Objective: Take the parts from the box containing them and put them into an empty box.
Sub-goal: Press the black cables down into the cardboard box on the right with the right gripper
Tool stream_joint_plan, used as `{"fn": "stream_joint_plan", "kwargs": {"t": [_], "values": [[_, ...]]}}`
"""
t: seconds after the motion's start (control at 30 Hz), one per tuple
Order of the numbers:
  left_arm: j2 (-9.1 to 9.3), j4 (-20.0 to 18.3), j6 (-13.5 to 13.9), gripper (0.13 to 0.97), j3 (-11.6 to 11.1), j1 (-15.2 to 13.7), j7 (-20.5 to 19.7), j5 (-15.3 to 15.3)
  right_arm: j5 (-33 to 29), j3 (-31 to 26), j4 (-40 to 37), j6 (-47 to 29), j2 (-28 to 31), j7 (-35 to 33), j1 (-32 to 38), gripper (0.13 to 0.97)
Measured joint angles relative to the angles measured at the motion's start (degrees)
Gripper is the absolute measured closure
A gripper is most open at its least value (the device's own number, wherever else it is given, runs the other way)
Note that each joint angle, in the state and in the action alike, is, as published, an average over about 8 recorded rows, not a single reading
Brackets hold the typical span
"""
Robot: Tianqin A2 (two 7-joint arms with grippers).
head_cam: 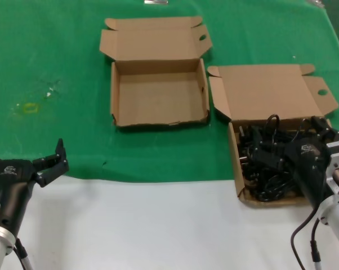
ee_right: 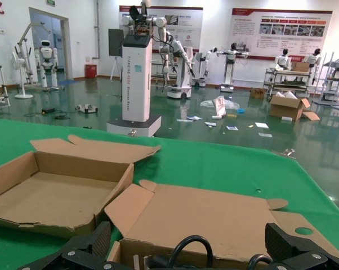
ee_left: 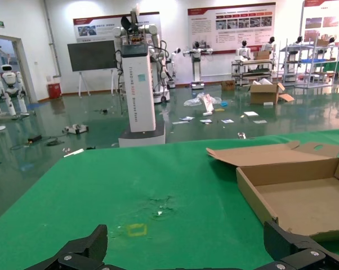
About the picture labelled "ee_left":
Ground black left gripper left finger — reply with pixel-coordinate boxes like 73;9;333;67
24;224;109;270

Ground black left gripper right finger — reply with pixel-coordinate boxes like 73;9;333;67
253;220;339;270

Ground cardboard box with torn corner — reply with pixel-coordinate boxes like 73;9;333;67
206;140;339;242

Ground green table cloth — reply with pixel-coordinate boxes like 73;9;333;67
0;128;339;270

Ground white strip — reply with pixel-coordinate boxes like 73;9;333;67
63;148;85;158

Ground white floor device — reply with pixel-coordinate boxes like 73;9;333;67
62;123;90;135

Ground large open floor carton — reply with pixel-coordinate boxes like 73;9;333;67
247;81;296;106

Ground red bin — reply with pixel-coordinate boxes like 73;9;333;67
47;82;62;100

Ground white upright carton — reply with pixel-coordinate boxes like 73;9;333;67
199;94;215;116

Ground clear plastic bag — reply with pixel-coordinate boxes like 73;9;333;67
183;93;222;107

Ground low roller shelf rack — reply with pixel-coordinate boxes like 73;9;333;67
231;58;274;86

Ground white humanoid robot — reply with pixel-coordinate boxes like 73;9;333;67
182;40;214;90
235;40;252;61
0;64;30;118
260;36;278;54

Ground tall metal shelf rack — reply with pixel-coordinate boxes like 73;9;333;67
278;38;339;88

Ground black display screen on stand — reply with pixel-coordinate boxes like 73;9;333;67
67;39;117;97

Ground white Tianqing pedestal robot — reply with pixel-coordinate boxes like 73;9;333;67
113;7;167;149

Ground grey wall pipe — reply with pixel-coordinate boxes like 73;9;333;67
44;0;62;78

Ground red header wall info board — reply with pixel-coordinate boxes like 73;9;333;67
188;2;276;55

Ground wide wall info board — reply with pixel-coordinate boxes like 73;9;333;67
73;11;161;43

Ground wall info board with photos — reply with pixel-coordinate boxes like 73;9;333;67
300;0;339;43

